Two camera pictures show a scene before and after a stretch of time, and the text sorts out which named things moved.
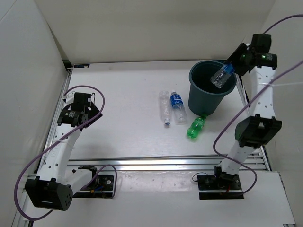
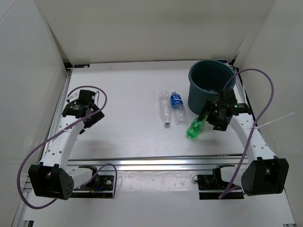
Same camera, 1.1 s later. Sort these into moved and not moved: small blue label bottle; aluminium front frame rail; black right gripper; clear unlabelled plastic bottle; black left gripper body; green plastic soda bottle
Moved: black right gripper; small blue label bottle
Not moved: black left gripper body; green plastic soda bottle; aluminium front frame rail; clear unlabelled plastic bottle
